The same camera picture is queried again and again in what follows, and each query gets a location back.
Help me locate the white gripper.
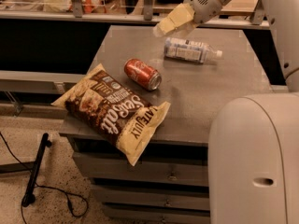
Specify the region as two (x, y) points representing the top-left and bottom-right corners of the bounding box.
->
(153, 0), (222, 37)

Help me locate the red coke can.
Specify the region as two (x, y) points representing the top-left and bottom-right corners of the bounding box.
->
(124, 58), (162, 91)

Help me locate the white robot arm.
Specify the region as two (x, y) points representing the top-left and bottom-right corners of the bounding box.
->
(154, 0), (299, 224)

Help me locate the brown sea salt chip bag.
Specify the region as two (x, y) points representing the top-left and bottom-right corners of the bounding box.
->
(52, 64), (170, 165)

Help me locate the clear plastic water bottle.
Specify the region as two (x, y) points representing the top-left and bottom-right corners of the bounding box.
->
(164, 37), (223, 63)

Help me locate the grey drawer cabinet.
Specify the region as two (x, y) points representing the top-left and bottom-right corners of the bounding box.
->
(58, 24), (291, 224)

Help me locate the grey metal railing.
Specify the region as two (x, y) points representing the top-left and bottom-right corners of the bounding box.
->
(0, 0), (271, 30)

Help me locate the top grey drawer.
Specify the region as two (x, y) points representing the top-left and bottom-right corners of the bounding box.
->
(73, 152), (208, 187)

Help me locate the grey drawer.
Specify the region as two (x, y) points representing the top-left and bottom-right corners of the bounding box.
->
(91, 185), (210, 211)
(73, 152), (208, 187)
(103, 203), (211, 224)

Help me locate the middle grey drawer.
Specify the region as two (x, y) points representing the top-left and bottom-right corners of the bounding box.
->
(91, 185), (210, 211)

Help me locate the bottom grey drawer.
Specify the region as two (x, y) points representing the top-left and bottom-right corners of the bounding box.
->
(103, 203), (211, 224)

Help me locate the black stand leg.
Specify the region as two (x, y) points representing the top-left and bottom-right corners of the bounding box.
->
(21, 133), (51, 207)

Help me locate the black floor cable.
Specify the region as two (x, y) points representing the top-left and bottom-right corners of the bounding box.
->
(0, 131), (90, 224)

